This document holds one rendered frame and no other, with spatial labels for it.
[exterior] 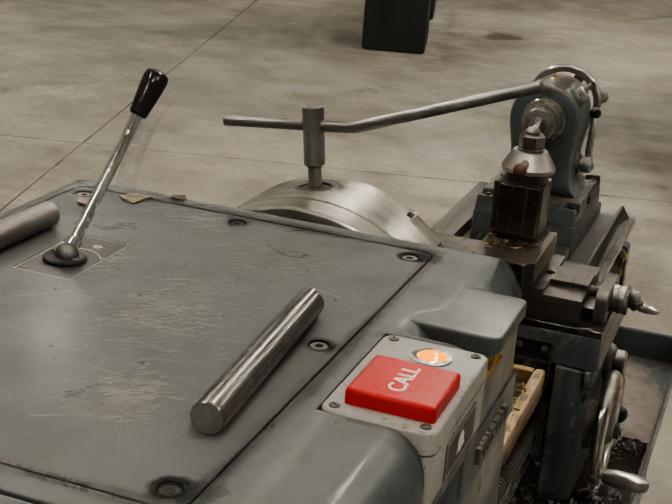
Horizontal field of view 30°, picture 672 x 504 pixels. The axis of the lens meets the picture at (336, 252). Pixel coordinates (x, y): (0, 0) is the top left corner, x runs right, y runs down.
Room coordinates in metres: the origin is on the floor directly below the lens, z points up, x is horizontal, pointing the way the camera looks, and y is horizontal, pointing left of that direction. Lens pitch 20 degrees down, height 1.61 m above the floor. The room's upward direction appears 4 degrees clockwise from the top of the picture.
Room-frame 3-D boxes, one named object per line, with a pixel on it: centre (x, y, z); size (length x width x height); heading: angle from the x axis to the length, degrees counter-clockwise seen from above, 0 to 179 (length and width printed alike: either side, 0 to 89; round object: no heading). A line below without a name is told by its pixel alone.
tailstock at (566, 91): (2.36, -0.39, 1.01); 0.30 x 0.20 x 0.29; 160
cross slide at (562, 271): (1.81, -0.22, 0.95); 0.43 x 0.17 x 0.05; 70
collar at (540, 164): (1.79, -0.27, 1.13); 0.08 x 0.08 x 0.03
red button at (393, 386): (0.73, -0.05, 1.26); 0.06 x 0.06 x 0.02; 70
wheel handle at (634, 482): (1.65, -0.45, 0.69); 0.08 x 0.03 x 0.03; 70
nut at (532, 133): (1.79, -0.27, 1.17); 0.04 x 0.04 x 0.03
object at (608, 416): (1.77, -0.42, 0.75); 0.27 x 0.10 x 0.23; 160
